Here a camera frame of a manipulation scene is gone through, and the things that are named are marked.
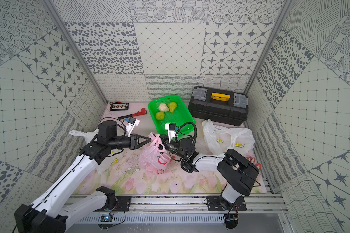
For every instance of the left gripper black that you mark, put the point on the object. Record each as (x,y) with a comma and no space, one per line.
(133,141)

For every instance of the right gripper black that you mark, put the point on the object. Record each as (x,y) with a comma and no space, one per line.
(166,142)

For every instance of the pink plastic bag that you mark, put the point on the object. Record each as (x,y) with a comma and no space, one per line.
(154,156)

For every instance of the green pear top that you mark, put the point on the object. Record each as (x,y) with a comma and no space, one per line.
(172,106)

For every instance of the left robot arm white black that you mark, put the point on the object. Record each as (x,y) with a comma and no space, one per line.
(47,213)

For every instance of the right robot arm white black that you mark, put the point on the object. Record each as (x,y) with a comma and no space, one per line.
(240,174)

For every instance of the red pipe wrench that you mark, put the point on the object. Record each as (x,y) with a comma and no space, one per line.
(139,113)

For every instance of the green plastic basket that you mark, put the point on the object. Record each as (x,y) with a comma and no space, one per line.
(180,115)

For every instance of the black screw bit case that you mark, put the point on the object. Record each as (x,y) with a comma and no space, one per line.
(119,106)

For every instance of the red white work glove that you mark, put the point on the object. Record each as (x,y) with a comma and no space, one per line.
(254,161)

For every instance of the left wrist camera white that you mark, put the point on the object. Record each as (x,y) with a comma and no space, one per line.
(131,123)

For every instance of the black toolbox yellow handle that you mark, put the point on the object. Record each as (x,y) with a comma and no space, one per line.
(218,105)

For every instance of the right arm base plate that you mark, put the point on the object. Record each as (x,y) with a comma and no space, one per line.
(217,203)

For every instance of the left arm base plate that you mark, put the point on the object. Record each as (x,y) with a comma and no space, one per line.
(122,202)

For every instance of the aluminium front rail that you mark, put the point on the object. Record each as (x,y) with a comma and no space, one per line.
(198,203)

